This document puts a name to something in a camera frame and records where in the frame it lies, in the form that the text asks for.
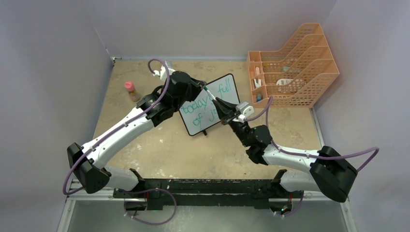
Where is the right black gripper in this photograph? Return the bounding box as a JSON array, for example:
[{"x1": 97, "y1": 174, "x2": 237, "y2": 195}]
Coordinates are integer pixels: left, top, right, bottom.
[{"x1": 213, "y1": 97, "x2": 251, "y2": 146}]

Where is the white marker with green cap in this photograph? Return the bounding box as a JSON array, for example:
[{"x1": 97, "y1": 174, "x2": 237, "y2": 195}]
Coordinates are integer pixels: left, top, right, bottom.
[{"x1": 204, "y1": 87, "x2": 216, "y2": 104}]

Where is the white whiteboard with black frame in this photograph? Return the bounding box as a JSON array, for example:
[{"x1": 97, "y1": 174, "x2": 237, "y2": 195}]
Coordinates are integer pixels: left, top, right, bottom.
[{"x1": 179, "y1": 73, "x2": 239, "y2": 136}]

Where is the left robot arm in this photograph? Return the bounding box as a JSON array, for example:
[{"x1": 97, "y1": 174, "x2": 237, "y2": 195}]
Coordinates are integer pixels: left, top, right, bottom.
[{"x1": 67, "y1": 71, "x2": 206, "y2": 198}]

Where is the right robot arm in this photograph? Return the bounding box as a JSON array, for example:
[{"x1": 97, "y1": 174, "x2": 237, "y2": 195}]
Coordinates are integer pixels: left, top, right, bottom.
[{"x1": 212, "y1": 97, "x2": 358, "y2": 203}]

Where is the white stapler in organizer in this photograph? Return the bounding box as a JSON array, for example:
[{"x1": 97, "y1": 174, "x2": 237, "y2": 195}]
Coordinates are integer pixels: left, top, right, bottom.
[{"x1": 253, "y1": 78, "x2": 262, "y2": 89}]

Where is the pink capped spice bottle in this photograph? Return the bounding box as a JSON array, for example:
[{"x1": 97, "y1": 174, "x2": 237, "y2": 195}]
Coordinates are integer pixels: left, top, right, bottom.
[{"x1": 124, "y1": 81, "x2": 140, "y2": 102}]

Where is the orange plastic file organizer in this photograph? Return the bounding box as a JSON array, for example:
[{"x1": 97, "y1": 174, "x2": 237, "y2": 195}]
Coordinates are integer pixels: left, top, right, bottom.
[{"x1": 247, "y1": 23, "x2": 340, "y2": 108}]

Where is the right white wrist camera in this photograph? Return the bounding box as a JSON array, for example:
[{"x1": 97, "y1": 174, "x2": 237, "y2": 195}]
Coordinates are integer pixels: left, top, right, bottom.
[{"x1": 235, "y1": 101, "x2": 254, "y2": 123}]

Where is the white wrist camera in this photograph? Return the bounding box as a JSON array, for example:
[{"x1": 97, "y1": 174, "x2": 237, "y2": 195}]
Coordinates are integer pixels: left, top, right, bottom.
[
  {"x1": 153, "y1": 66, "x2": 168, "y2": 83},
  {"x1": 235, "y1": 101, "x2": 254, "y2": 123}
]

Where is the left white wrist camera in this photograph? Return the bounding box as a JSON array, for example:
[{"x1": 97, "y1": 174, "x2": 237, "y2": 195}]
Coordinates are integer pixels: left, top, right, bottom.
[{"x1": 153, "y1": 66, "x2": 168, "y2": 83}]

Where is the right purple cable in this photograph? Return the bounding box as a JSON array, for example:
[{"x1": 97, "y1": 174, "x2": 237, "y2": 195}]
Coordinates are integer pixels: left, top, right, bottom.
[{"x1": 243, "y1": 96, "x2": 380, "y2": 218}]

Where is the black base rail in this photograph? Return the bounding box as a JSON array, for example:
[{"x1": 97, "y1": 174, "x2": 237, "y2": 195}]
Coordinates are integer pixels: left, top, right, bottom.
[{"x1": 113, "y1": 178, "x2": 302, "y2": 211}]

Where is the aluminium frame rail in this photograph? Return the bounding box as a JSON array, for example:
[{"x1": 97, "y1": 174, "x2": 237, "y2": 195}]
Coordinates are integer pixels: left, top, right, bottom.
[{"x1": 58, "y1": 188, "x2": 357, "y2": 232}]

